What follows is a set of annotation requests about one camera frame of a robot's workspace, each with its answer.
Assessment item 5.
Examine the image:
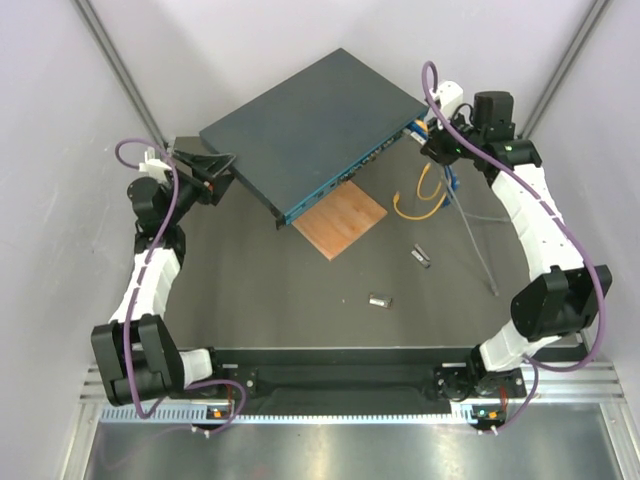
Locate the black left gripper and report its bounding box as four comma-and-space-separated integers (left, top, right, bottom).
164, 149, 236, 225

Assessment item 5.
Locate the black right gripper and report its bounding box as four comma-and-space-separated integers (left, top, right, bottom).
421, 108, 482, 168

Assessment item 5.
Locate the grey ethernet cable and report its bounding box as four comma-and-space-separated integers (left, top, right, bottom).
434, 164, 509, 297

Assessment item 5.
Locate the dark transceiver module pair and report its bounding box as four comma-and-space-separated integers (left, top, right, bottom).
411, 244, 431, 268

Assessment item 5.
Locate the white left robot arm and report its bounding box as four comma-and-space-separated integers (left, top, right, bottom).
91, 146, 236, 406

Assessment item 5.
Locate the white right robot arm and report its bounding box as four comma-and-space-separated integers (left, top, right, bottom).
422, 82, 612, 396

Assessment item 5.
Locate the wooden board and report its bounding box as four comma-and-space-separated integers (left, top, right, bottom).
293, 181, 387, 261

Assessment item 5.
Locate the silver transceiver module bottom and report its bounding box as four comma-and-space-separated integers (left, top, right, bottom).
368, 293, 393, 309

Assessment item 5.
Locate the yellow ethernet cable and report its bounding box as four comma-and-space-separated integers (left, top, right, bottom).
393, 118, 449, 221

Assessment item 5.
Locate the blue ethernet cable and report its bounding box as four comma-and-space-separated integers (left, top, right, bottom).
405, 122, 460, 209

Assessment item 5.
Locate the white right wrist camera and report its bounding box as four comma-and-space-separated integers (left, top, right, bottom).
426, 81, 464, 130

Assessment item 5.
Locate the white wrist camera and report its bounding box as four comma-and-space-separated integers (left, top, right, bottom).
426, 81, 464, 130
138, 147, 172, 185

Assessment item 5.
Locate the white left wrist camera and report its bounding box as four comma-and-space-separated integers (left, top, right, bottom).
138, 147, 172, 185

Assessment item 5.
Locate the dark blue network switch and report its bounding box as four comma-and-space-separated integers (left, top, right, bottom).
199, 48, 427, 228

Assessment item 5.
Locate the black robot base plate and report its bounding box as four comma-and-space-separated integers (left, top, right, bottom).
212, 347, 527, 417

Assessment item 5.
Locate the grey slotted cable duct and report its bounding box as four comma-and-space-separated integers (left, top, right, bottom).
99, 397, 506, 426

